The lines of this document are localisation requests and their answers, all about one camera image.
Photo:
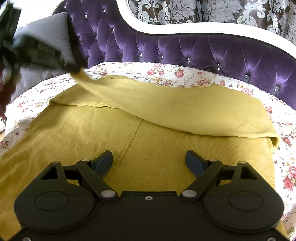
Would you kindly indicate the mustard yellow knit sweater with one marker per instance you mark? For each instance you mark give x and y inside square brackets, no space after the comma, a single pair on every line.
[147,127]

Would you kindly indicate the grey satin pillow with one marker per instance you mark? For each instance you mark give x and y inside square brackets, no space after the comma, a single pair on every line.
[54,30]

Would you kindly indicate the purple tufted white-framed headboard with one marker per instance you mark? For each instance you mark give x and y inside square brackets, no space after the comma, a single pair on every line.
[98,33]

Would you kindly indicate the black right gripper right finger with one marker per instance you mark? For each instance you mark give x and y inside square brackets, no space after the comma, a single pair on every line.
[205,172]

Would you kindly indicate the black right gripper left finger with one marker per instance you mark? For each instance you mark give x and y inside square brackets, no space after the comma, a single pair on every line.
[92,173]

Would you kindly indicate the grey damask curtain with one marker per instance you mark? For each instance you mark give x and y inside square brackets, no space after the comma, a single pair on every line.
[274,16]

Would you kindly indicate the floral quilted bedspread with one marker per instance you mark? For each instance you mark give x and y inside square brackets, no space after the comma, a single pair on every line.
[31,103]

